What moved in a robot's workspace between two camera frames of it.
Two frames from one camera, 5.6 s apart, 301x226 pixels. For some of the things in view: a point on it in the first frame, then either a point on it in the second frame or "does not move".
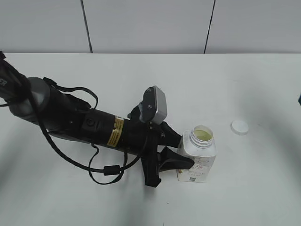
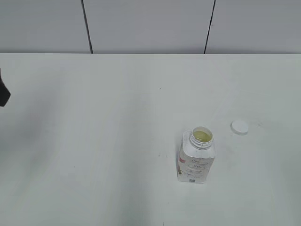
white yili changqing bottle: (198, 144) does not move
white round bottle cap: (240, 127) does not move
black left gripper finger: (170, 160) -> (4, 92)
